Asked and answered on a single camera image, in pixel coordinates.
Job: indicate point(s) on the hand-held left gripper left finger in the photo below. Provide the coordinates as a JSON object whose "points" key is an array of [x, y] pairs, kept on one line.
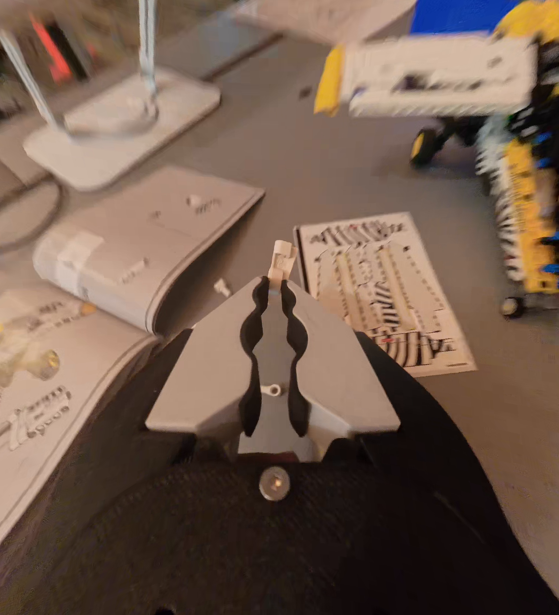
{"points": [[202, 374]]}

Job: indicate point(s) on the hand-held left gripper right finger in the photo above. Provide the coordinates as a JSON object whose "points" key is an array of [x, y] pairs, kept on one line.
{"points": [[346, 379]]}

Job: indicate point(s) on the zebra sticker sheet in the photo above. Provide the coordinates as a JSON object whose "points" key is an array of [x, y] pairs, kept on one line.
{"points": [[385, 298]]}

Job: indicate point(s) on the white lego connector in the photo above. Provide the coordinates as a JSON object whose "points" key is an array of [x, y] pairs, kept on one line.
{"points": [[282, 259]]}

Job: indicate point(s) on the lego plane model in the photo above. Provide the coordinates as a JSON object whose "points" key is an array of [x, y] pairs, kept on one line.
{"points": [[452, 72]]}

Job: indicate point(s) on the lego instruction booklet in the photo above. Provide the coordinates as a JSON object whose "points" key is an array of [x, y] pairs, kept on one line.
{"points": [[116, 250]]}

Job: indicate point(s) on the white tablet stand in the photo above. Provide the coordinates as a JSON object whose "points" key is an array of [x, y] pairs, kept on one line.
{"points": [[130, 125]]}

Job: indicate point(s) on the orange plastic object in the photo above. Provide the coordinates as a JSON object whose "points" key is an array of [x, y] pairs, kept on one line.
{"points": [[51, 55]]}

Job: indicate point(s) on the white paper sheet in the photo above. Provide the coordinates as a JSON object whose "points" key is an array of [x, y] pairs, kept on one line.
{"points": [[327, 19]]}

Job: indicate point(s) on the blue plastic bin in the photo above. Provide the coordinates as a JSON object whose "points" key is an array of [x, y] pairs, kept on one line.
{"points": [[452, 14]]}

